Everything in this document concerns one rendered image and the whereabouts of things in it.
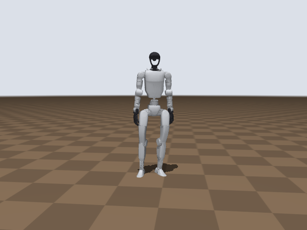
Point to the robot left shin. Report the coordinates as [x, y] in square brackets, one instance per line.
[160, 155]

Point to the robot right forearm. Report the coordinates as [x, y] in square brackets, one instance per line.
[137, 102]

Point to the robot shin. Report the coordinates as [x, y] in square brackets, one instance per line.
[142, 154]
[160, 155]

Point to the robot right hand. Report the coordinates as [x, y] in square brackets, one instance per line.
[135, 117]

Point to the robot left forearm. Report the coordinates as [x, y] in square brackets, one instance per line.
[169, 102]

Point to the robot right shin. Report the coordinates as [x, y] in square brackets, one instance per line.
[142, 154]

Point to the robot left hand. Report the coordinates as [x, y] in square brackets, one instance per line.
[171, 115]

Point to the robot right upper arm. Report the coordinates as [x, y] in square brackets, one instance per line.
[140, 76]

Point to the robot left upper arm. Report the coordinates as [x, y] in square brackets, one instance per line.
[168, 76]

